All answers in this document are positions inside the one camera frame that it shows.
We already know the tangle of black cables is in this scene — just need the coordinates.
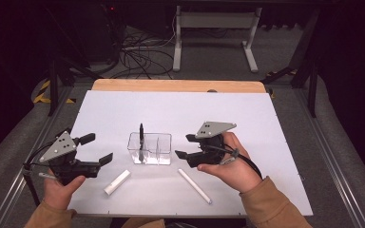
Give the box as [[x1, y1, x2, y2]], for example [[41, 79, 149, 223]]
[[101, 18, 184, 80]]

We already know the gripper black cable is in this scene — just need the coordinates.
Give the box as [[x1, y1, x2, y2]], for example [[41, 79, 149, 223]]
[[214, 144, 263, 181], [22, 142, 59, 207]]

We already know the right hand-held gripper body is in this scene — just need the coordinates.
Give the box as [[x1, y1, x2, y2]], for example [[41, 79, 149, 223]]
[[186, 121, 238, 169]]

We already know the aluminium floor rail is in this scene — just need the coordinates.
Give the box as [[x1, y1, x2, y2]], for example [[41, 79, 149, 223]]
[[293, 88, 365, 228], [0, 85, 74, 228]]

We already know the person's tan clothing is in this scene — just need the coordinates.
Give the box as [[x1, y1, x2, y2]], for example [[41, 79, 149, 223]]
[[120, 217, 166, 228]]

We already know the thin white pen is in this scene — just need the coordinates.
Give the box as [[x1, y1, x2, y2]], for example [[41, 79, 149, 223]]
[[177, 167, 213, 205]]

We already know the wooden table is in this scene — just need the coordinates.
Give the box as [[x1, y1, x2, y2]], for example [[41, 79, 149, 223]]
[[91, 78, 267, 94]]

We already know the person's left hand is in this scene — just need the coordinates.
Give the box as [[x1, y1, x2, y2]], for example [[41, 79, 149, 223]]
[[43, 168, 86, 211]]

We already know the yellow black hazard tape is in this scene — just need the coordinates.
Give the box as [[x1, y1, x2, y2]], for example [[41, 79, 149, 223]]
[[32, 79, 77, 105]]

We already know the black pen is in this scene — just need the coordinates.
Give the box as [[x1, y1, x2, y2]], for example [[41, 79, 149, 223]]
[[138, 123, 145, 163]]

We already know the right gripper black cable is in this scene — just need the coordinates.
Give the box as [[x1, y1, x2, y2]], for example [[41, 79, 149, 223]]
[[214, 144, 263, 181]]

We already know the dark equipment rack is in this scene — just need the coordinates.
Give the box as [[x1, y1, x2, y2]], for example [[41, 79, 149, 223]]
[[85, 0, 125, 65]]

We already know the person's right hand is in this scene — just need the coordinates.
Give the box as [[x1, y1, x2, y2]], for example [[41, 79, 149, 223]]
[[197, 131, 263, 195]]

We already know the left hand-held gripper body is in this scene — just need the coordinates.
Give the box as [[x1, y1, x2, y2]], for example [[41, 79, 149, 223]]
[[38, 130, 102, 186]]

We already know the black metal stand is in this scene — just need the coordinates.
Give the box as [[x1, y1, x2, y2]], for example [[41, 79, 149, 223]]
[[46, 56, 104, 118], [260, 9, 321, 119]]

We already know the clear plastic organizer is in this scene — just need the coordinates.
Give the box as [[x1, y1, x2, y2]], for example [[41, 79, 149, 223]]
[[126, 131, 173, 166]]

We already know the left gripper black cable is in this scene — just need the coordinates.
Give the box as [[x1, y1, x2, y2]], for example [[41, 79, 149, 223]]
[[22, 142, 59, 207]]

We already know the white rectangular bar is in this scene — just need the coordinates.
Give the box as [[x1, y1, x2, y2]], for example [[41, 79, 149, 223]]
[[104, 169, 132, 197]]

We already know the white board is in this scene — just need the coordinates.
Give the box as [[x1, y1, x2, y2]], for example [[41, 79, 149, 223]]
[[39, 89, 314, 219]]

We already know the white desk frame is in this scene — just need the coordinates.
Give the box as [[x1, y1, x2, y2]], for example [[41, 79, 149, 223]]
[[172, 5, 263, 73]]

